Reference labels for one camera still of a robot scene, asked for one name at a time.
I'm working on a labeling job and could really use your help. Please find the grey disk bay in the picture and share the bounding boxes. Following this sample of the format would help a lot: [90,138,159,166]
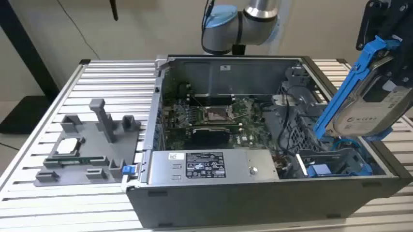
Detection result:
[264,64,388,180]

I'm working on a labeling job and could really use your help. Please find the green motherboard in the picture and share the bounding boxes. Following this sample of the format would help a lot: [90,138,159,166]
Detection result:
[161,95,280,150]

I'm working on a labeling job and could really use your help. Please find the black RAM slots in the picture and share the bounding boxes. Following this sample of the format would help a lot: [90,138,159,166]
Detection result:
[188,95,236,106]

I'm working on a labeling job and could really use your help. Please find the CPU socket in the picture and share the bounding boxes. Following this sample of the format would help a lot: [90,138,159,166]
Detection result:
[202,105,236,123]

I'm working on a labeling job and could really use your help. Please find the dark grey PC case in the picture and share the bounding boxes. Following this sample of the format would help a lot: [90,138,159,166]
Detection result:
[121,54,413,229]

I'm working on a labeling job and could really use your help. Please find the silver power supply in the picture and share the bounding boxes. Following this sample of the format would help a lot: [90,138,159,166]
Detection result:
[147,149,281,184]

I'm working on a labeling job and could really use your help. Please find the grey parts rack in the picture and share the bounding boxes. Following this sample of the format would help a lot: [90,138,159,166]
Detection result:
[34,98,146,188]

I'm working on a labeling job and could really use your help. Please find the green RAM stick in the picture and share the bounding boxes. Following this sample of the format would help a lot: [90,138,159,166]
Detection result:
[47,156,110,163]

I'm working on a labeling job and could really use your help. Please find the silver CPU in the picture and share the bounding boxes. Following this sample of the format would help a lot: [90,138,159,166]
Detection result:
[57,139,82,155]

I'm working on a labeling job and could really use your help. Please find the long black wire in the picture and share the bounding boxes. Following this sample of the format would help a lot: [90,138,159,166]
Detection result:
[278,86,312,155]

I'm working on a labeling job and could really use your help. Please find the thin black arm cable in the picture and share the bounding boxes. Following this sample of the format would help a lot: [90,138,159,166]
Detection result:
[202,0,217,28]

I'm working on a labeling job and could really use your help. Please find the coloured power wire bundle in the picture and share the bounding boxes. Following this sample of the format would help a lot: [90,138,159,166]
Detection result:
[273,154,297,174]

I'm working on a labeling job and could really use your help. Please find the thin black wall cable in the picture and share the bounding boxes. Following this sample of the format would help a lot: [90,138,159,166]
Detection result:
[59,0,102,60]

